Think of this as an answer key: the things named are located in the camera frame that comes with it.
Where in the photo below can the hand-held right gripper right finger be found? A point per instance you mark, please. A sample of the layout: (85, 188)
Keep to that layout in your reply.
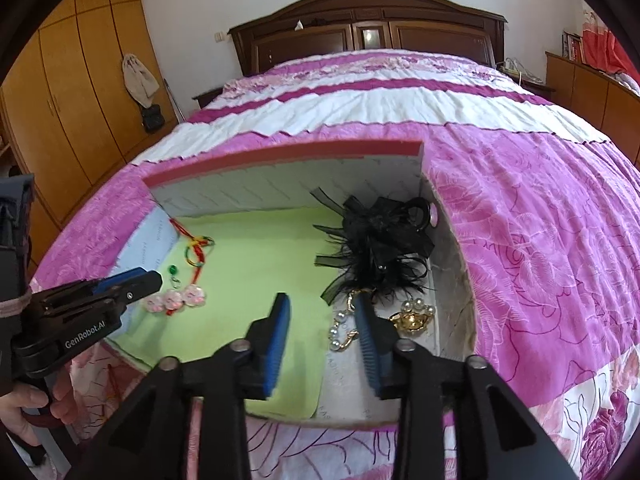
(367, 347)

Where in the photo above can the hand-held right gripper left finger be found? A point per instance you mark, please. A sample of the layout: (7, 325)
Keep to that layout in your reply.
(280, 345)

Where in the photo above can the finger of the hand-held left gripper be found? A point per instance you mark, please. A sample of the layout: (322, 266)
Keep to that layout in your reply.
(122, 280)
(145, 286)

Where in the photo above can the pink cloud hair clip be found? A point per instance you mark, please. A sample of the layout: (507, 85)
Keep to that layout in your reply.
(175, 300)

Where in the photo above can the gold pearl brooch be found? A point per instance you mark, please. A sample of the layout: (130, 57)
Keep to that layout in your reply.
(412, 319)

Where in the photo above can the black feather hair accessory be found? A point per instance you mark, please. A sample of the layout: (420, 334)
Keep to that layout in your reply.
(375, 240)

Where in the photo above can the pink cardboard box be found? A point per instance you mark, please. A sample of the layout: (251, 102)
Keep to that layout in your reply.
(280, 180)

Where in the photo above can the person's left hand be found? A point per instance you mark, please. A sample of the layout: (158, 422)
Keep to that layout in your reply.
(62, 400)

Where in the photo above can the light green paper liner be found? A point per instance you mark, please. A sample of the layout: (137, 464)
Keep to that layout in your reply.
(260, 260)

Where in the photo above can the black hanging bag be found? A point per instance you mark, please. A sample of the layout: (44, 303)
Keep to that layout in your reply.
(153, 119)

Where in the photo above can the wooden wardrobe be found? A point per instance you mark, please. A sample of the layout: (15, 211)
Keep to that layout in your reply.
(75, 110)

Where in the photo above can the thin white rod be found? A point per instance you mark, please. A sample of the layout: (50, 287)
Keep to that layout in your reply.
(174, 101)

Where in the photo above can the dark wooden nightstand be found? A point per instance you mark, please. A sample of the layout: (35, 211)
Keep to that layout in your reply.
(207, 97)
(537, 91)

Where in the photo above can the beige hanging bag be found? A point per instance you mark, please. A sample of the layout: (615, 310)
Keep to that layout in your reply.
(140, 80)

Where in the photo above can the pink floral bedspread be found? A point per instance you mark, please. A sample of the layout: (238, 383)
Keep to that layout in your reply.
(525, 210)

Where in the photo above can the dark wooden headboard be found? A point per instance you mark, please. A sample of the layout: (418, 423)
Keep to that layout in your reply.
(370, 15)

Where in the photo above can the low wooden cabinet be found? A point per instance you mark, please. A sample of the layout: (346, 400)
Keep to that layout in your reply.
(590, 95)

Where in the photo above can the row of books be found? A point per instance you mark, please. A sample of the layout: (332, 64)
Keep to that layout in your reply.
(572, 47)

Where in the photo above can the grey folded cloth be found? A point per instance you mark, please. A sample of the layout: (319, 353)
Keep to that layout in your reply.
(629, 81)

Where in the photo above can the white and orange curtain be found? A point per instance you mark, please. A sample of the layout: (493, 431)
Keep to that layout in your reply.
(607, 45)

